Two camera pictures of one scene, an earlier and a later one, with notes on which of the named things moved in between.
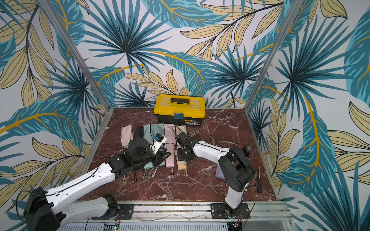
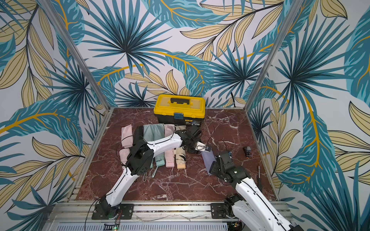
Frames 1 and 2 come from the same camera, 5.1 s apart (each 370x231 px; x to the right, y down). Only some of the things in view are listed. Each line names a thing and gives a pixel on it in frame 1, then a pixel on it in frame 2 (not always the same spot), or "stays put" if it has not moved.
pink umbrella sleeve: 127,135 stays put
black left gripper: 160,155 to 194,151
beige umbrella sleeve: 180,129 stays put
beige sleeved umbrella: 182,164 stays put
